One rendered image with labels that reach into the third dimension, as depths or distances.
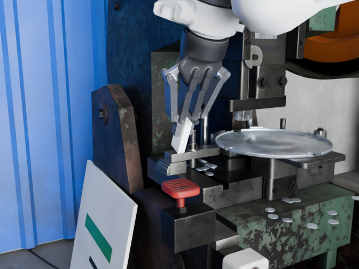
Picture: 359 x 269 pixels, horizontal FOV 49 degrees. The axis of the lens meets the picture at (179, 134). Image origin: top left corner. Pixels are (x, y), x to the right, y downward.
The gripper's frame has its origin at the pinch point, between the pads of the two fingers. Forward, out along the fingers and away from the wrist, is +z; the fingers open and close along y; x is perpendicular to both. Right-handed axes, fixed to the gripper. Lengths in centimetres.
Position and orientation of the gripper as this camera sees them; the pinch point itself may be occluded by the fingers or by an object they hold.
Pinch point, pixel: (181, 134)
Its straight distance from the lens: 73.9
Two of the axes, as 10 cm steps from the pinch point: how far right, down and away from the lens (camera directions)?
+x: -4.5, -5.8, 6.8
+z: -2.0, 8.1, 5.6
